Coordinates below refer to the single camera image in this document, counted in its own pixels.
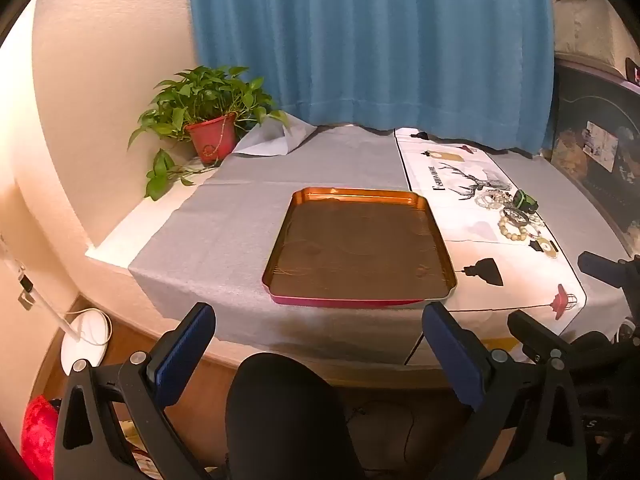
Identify red bag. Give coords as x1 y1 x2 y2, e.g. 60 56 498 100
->
20 394 61 480

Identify cream large bead bracelet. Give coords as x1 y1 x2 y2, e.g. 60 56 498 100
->
497 221 535 244

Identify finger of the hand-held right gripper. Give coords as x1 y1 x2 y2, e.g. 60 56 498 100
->
577 252 640 291
507 310 573 363

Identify dark cabinet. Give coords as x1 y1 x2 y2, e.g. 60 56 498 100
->
550 55 640 256

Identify beige storage box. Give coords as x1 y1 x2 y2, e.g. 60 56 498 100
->
548 0 638 68

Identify green plant in red pot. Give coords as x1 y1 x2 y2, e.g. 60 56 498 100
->
127 65 291 202

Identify blue curtain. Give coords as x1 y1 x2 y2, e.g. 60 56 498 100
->
187 0 557 156

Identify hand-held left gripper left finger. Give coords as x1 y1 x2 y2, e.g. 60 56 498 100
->
52 302 217 480

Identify black floor cable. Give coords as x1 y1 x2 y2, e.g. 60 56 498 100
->
345 402 418 461

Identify orange metal tray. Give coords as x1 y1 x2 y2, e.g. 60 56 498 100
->
262 187 458 307

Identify white printed table runner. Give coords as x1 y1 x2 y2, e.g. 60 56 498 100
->
394 127 626 367

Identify white standing fan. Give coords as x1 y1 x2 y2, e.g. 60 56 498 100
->
0 240 113 376

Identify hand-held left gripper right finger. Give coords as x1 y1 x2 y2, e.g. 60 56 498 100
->
422 301 588 480

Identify person's left leg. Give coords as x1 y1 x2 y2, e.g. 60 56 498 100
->
225 352 366 480

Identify grey tablecloth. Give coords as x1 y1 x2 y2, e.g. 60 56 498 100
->
129 112 632 361

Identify black green wrist watch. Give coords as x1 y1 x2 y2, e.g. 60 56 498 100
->
511 190 540 214

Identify paper sticker on cabinet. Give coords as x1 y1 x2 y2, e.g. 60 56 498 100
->
582 121 621 173

